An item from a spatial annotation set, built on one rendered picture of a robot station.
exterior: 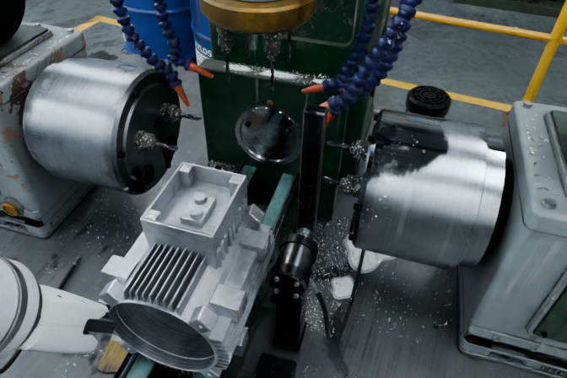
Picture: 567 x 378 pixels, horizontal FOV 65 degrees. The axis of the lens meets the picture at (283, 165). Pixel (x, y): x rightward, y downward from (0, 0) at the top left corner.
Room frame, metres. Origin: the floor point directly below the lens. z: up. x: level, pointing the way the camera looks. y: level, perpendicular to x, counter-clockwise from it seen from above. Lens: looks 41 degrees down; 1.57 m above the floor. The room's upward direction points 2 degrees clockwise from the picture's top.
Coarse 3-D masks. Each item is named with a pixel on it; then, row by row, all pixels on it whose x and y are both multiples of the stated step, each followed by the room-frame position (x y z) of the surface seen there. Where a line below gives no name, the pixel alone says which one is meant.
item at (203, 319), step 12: (252, 204) 0.47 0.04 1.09; (252, 216) 0.45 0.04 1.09; (108, 288) 0.32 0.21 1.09; (120, 288) 0.32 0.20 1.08; (108, 300) 0.31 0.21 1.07; (204, 312) 0.29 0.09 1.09; (192, 324) 0.28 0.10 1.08; (204, 324) 0.28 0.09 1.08; (132, 348) 0.31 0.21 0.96; (204, 372) 0.28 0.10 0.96; (216, 372) 0.28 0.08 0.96
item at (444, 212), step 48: (336, 144) 0.65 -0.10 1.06; (384, 144) 0.54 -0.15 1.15; (432, 144) 0.54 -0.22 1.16; (480, 144) 0.53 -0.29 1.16; (384, 192) 0.48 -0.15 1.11; (432, 192) 0.47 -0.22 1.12; (480, 192) 0.47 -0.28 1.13; (384, 240) 0.46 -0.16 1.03; (432, 240) 0.44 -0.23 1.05; (480, 240) 0.44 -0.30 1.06
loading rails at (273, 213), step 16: (240, 160) 0.76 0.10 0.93; (256, 176) 0.75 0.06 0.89; (288, 176) 0.72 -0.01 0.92; (256, 192) 0.75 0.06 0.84; (288, 192) 0.67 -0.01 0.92; (272, 208) 0.63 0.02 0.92; (288, 208) 0.63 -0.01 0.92; (272, 224) 0.58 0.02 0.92; (288, 224) 0.63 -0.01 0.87; (272, 256) 0.52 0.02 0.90; (256, 304) 0.44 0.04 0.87; (272, 304) 0.47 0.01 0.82; (256, 320) 0.44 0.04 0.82; (128, 352) 0.32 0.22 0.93; (128, 368) 0.30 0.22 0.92; (144, 368) 0.30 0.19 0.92; (160, 368) 0.31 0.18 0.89; (240, 368) 0.35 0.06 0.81
